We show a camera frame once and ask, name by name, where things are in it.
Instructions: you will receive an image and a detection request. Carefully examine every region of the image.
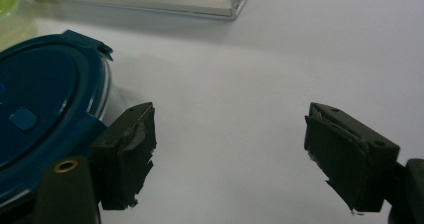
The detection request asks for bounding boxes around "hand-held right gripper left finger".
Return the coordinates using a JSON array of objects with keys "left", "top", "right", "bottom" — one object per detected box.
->
[{"left": 90, "top": 101, "right": 158, "bottom": 211}]

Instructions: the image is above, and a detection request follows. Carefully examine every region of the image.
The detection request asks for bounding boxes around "round container with blue lid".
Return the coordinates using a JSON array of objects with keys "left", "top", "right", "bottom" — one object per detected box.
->
[{"left": 0, "top": 29, "right": 134, "bottom": 215}]

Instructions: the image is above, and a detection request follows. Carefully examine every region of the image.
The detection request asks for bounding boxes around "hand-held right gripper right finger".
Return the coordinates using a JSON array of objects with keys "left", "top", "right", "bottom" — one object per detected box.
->
[{"left": 303, "top": 102, "right": 401, "bottom": 215}]

